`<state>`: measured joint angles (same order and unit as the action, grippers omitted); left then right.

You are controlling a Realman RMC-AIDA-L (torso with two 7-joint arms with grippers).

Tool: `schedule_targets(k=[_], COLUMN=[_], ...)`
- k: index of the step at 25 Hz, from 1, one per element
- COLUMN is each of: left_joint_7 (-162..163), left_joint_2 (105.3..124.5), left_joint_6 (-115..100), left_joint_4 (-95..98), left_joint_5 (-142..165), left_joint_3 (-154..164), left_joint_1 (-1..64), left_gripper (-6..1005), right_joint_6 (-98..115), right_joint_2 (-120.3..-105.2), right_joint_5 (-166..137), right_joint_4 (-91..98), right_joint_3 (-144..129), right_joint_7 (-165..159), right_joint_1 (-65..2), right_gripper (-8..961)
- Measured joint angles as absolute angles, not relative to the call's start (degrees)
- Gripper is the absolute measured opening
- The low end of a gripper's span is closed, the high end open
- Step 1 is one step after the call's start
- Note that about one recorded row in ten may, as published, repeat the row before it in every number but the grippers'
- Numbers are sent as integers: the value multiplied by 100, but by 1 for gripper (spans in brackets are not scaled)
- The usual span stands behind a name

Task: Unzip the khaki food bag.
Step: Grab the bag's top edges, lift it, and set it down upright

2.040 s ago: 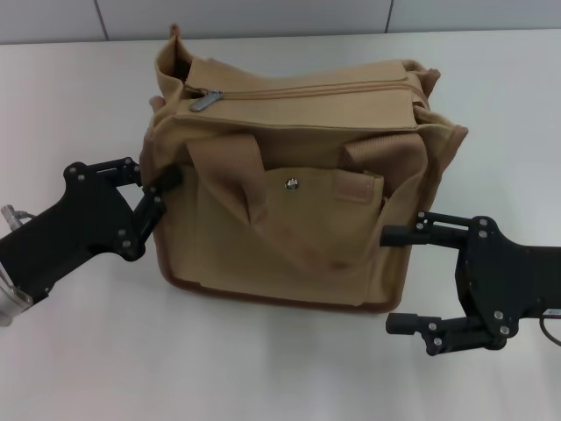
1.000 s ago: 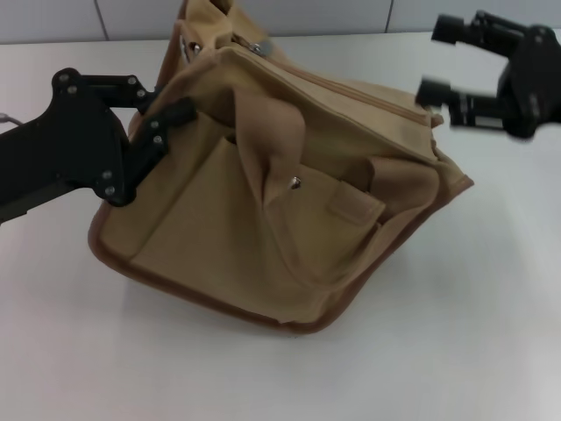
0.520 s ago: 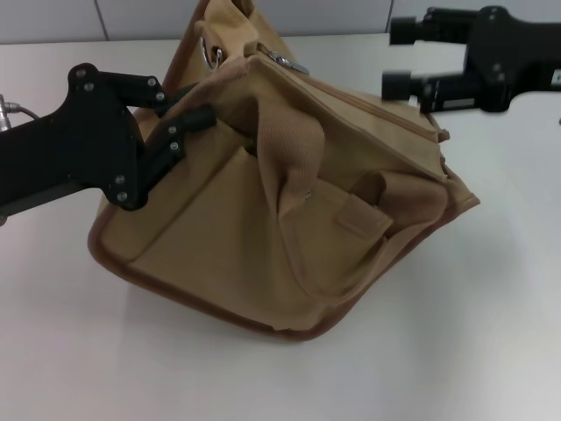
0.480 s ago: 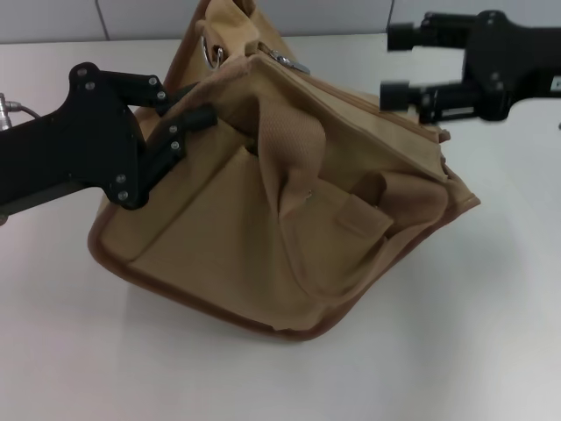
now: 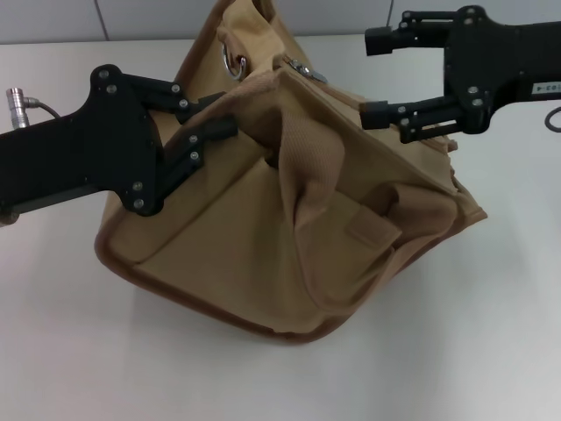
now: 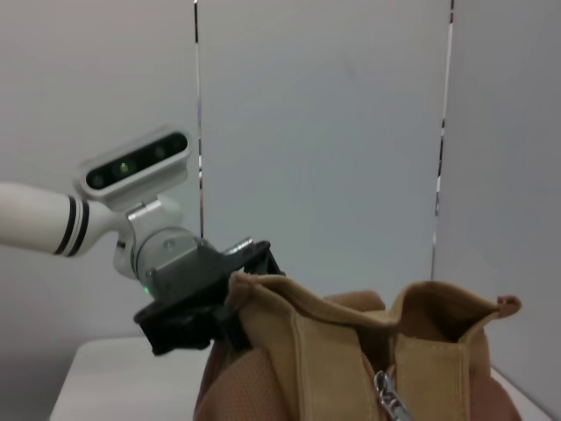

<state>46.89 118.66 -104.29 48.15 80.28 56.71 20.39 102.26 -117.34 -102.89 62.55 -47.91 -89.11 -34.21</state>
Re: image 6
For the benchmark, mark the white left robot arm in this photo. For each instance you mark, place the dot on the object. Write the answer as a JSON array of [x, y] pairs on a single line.
[[39, 219]]

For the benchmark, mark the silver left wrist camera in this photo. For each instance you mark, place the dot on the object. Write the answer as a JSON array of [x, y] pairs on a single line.
[[131, 171]]

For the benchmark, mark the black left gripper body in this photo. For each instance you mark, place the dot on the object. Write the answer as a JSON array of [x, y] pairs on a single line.
[[184, 298]]

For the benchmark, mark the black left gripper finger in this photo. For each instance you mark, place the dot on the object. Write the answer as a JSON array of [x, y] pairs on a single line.
[[265, 259], [230, 329]]

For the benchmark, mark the khaki canvas food bag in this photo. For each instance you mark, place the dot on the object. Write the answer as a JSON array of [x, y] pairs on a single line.
[[328, 351]]

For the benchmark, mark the silver zipper pull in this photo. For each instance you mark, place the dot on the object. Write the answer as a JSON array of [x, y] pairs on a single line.
[[392, 397]]

